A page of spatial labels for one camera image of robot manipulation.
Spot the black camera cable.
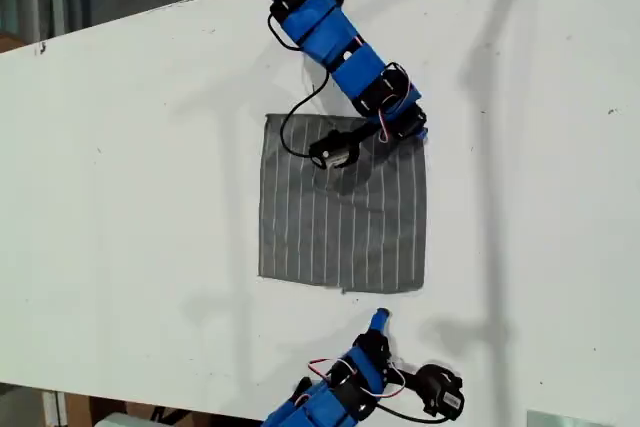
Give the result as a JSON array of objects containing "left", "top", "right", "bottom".
[
  {"left": 372, "top": 398, "right": 440, "bottom": 424},
  {"left": 267, "top": 11, "right": 334, "bottom": 158}
]

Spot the black camera box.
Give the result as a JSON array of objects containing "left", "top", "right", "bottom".
[
  {"left": 414, "top": 362, "right": 466, "bottom": 421},
  {"left": 308, "top": 129, "right": 361, "bottom": 171}
]

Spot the black camera stalk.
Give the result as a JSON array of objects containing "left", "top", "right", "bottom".
[
  {"left": 344, "top": 118, "right": 389, "bottom": 148},
  {"left": 387, "top": 365, "right": 426, "bottom": 392}
]

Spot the white container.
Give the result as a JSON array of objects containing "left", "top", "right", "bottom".
[{"left": 94, "top": 411, "right": 157, "bottom": 427}]

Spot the grey white-striped square towel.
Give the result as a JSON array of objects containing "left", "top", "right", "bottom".
[{"left": 256, "top": 113, "right": 430, "bottom": 295}]

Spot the brown cardboard box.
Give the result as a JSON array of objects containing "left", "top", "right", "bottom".
[{"left": 64, "top": 393, "right": 211, "bottom": 427}]

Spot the white table leg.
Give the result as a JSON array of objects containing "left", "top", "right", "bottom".
[{"left": 42, "top": 390, "right": 69, "bottom": 427}]

